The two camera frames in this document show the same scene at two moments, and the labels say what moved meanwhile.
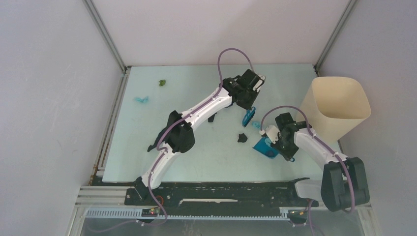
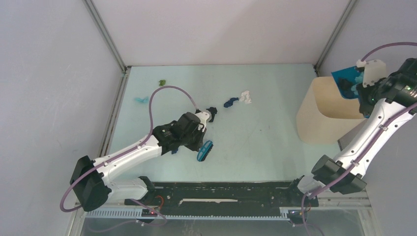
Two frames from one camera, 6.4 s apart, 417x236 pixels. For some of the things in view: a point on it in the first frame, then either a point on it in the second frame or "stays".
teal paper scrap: (255, 124) → (359, 79)
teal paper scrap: (139, 99) stays
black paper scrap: (211, 118) stays
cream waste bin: (335, 105) stays
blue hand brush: (249, 115) → (204, 150)
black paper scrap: (242, 138) → (345, 85)
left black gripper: (248, 105) → (196, 146)
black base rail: (216, 195) stays
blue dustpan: (263, 148) → (345, 78)
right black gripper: (288, 155) → (365, 107)
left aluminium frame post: (125, 70) stays
